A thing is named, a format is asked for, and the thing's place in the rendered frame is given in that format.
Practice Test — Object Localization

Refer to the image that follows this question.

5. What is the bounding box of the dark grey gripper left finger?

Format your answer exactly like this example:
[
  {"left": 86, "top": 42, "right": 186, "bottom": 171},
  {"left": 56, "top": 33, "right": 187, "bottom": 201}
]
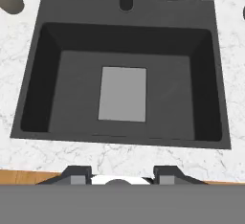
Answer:
[{"left": 37, "top": 165, "right": 93, "bottom": 186}]

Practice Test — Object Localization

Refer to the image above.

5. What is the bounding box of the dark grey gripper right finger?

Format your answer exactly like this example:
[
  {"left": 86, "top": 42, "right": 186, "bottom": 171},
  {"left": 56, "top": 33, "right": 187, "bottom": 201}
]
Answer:
[{"left": 153, "top": 165, "right": 209, "bottom": 186}]

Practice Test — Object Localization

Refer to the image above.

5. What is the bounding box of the dark grey sink basin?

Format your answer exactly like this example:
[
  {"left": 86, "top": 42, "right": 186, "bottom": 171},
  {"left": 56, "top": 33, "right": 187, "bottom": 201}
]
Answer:
[{"left": 10, "top": 0, "right": 233, "bottom": 150}]

